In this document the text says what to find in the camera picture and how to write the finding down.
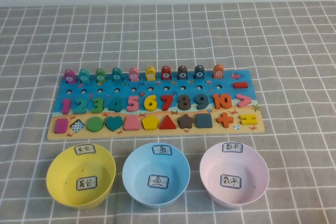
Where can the magenta wooden rectangle piece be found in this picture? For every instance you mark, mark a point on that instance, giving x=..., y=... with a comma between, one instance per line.
x=61, y=126

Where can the wooden number puzzle board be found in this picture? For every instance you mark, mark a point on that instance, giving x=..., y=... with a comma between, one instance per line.
x=183, y=87

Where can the red wooden triangle piece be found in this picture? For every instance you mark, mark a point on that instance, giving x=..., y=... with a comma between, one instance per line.
x=167, y=124

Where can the brown wooden star piece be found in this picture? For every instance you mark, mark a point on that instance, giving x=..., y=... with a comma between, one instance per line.
x=185, y=121

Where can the yellow wooden pentagon piece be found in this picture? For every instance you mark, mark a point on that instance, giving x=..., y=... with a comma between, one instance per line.
x=150, y=123

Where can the dark blue wooden square piece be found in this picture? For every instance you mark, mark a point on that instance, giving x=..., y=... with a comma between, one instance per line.
x=203, y=120

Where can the pink wooden trapezoid piece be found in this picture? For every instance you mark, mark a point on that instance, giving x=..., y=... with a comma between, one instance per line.
x=132, y=123

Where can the teal wooden heart piece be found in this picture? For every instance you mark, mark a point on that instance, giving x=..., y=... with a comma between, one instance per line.
x=114, y=123

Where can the light blue plastic bowl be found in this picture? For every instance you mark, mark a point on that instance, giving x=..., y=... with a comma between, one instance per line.
x=157, y=161

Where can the green wooden circle piece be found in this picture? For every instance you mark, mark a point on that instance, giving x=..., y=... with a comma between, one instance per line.
x=95, y=124

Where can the pink plastic bowl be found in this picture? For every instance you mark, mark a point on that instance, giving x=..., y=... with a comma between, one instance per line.
x=233, y=163

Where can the yellow plastic bowl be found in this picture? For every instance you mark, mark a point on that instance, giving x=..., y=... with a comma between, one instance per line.
x=78, y=197

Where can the red wooden numeral 7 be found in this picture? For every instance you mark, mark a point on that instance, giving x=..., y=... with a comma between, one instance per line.
x=167, y=98

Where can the brown wooden numeral 8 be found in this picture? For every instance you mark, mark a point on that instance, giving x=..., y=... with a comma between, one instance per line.
x=184, y=106

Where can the yellow wooden numeral 6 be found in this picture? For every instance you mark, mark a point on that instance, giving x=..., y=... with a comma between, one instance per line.
x=150, y=106

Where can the red fish peg number 7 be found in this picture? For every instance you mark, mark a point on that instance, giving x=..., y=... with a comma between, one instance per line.
x=166, y=73

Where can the brown fish peg number 8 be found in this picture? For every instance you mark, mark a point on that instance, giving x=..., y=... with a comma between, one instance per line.
x=182, y=73

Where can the yellow fish peg number 6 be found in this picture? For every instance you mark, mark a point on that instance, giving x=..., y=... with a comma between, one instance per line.
x=150, y=74

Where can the dark blue wooden numeral 9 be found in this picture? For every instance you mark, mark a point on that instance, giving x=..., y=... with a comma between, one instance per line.
x=202, y=98

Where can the pink wooden numeral 5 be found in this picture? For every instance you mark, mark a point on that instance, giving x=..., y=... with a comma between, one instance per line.
x=133, y=107

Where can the dark blue fish peg number 9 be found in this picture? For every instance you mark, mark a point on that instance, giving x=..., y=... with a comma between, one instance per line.
x=199, y=72

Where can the pink fish peg number 5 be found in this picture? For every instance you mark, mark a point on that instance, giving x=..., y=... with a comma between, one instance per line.
x=133, y=74

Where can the orange wooden numeral 10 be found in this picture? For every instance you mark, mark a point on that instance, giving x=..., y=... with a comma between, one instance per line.
x=217, y=101

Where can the teal wooden numeral 4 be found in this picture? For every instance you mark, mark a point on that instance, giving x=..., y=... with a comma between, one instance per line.
x=116, y=106

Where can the teal fish peg number 4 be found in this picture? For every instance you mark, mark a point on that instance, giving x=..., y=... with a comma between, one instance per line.
x=117, y=74

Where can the orange fish peg number 10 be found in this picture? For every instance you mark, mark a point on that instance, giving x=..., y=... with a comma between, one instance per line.
x=218, y=72

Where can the grey checked tablecloth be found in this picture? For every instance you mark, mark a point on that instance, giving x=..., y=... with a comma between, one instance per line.
x=168, y=37

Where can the orange wooden plus sign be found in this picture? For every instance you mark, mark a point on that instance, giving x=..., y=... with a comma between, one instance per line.
x=225, y=119

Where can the green wooden numeral 3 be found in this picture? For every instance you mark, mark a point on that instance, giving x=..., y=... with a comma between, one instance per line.
x=98, y=105

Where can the green fish peg number 3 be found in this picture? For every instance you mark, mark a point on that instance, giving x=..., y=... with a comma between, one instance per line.
x=100, y=75

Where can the red wooden minus sign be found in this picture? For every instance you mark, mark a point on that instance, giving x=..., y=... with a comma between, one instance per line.
x=240, y=84

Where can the pink wooden greater-than sign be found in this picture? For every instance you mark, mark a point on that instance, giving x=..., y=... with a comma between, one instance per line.
x=246, y=100

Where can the yellow wooden equals sign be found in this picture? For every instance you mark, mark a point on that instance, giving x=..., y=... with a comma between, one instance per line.
x=248, y=117

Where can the teal fish peg number 2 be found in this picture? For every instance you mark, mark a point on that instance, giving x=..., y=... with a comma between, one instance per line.
x=84, y=76

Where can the teal wooden numeral 2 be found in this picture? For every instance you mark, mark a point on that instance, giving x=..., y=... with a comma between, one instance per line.
x=80, y=110

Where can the magenta fish peg number 1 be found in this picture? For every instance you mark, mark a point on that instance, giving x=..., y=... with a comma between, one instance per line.
x=69, y=76

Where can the magenta wooden numeral 1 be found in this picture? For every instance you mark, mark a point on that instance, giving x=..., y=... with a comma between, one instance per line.
x=66, y=106

